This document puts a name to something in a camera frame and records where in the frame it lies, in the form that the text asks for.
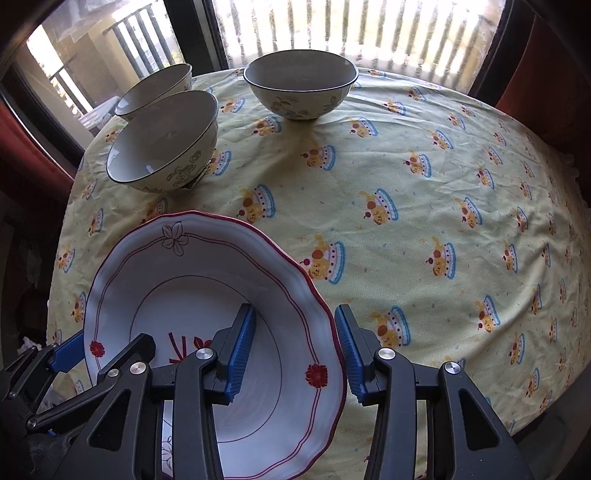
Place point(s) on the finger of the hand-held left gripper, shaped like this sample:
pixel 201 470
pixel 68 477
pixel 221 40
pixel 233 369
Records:
pixel 60 406
pixel 67 351

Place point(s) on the red curtain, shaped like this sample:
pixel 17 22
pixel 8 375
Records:
pixel 540 83
pixel 27 143

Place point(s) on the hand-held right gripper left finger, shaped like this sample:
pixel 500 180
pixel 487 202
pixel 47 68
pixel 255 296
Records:
pixel 240 355

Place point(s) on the white plate red rim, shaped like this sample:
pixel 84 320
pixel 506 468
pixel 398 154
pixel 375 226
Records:
pixel 184 258

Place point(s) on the dark window frame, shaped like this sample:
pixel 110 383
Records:
pixel 194 27

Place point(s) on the crumpled white paper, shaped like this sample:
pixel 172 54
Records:
pixel 30 342

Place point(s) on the balcony railing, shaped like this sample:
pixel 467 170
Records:
pixel 131 17

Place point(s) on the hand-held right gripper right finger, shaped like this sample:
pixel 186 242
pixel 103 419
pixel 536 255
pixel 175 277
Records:
pixel 351 355

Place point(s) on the cream floral bowl dark rim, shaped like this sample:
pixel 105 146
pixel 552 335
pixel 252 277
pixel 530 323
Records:
pixel 300 74
pixel 157 138
pixel 152 87

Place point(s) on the yellow printed tablecloth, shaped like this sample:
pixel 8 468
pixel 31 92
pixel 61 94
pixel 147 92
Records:
pixel 392 161

